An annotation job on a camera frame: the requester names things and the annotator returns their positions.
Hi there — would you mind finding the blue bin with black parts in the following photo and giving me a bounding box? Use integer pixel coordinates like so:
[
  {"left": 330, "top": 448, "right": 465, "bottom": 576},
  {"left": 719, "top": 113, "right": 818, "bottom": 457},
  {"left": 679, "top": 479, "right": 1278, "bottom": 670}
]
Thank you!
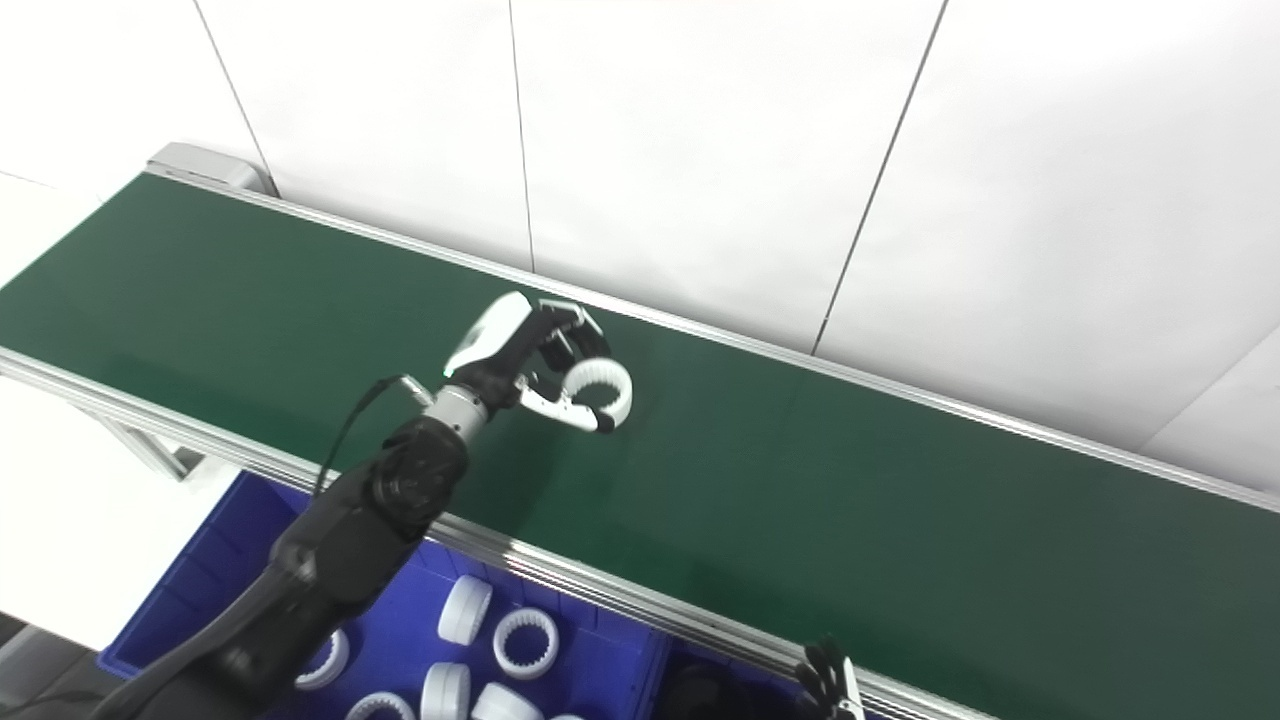
[{"left": 655, "top": 640, "right": 906, "bottom": 720}]

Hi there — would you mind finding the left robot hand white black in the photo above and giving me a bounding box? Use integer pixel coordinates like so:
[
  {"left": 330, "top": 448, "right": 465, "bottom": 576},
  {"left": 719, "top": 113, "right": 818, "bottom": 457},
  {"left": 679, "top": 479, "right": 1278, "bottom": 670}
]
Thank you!
[{"left": 443, "top": 292, "right": 614, "bottom": 434}]

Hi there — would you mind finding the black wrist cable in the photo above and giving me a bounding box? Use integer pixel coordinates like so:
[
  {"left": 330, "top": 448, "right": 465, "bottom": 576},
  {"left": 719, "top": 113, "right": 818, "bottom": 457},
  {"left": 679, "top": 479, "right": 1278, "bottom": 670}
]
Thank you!
[{"left": 313, "top": 374, "right": 433, "bottom": 498}]

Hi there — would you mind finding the blue bin with white parts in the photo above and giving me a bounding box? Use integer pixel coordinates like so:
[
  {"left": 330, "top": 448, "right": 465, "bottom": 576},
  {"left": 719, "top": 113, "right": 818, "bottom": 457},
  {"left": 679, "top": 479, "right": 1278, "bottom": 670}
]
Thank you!
[{"left": 97, "top": 470, "right": 673, "bottom": 720}]

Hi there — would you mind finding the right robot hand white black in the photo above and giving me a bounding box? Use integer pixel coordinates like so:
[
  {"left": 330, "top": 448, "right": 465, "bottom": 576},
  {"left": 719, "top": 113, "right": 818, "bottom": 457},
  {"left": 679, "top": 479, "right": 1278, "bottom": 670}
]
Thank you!
[{"left": 795, "top": 638, "right": 867, "bottom": 720}]

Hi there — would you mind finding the green conveyor belt with aluminium frame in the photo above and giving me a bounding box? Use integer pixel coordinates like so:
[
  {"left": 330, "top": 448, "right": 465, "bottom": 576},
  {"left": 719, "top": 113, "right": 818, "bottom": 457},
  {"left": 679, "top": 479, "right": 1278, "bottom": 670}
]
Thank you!
[{"left": 0, "top": 143, "right": 1280, "bottom": 720}]

